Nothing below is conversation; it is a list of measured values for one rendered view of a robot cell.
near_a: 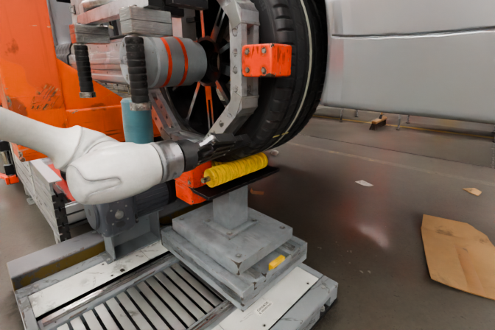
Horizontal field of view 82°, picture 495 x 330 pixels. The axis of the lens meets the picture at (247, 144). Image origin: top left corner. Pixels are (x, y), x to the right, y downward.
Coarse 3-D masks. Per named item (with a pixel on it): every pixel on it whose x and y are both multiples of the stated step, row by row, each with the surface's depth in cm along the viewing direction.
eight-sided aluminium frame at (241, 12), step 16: (224, 0) 66; (240, 0) 64; (240, 16) 63; (256, 16) 66; (240, 32) 64; (256, 32) 67; (240, 48) 65; (240, 64) 66; (240, 80) 67; (256, 80) 70; (160, 96) 104; (240, 96) 68; (256, 96) 71; (160, 112) 100; (224, 112) 73; (240, 112) 70; (160, 128) 99; (176, 128) 100; (224, 128) 75
